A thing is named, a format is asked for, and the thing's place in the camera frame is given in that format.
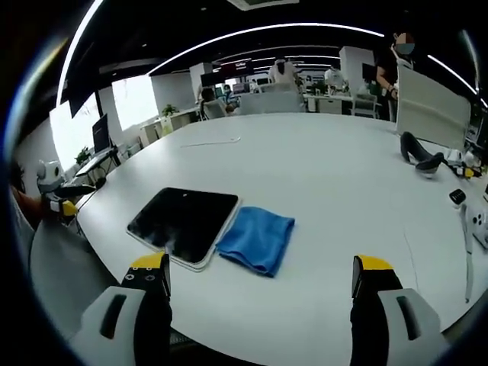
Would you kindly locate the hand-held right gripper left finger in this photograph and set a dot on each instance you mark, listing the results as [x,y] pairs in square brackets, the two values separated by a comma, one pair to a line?
[129,305]

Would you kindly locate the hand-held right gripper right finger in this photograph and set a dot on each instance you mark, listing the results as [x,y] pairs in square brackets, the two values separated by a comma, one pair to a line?
[389,305]

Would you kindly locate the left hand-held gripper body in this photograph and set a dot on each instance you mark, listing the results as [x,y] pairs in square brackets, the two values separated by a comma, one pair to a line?
[49,177]

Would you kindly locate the square black mirror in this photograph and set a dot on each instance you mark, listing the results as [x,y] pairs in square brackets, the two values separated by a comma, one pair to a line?
[183,225]

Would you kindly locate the blue cleaning cloth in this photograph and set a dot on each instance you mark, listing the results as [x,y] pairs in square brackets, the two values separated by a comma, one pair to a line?
[257,238]

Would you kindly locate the green potted plant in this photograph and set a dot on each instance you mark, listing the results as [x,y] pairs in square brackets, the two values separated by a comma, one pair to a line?
[170,110]
[82,155]

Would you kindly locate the black computer monitor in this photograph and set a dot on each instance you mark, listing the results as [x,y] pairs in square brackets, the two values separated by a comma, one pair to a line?
[101,133]

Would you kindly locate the white hand-held gripper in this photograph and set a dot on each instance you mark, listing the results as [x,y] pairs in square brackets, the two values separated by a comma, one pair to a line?
[479,225]

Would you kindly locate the small black device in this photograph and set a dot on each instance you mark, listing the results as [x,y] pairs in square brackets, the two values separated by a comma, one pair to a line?
[457,196]

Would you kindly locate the black neck pillow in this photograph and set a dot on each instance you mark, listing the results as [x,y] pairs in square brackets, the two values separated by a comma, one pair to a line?
[419,154]

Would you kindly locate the yellow and white gripper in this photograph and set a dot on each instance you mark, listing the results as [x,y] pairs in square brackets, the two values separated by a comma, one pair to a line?
[463,164]

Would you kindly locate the white office chair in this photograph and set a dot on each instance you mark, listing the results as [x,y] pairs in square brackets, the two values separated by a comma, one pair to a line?
[432,110]

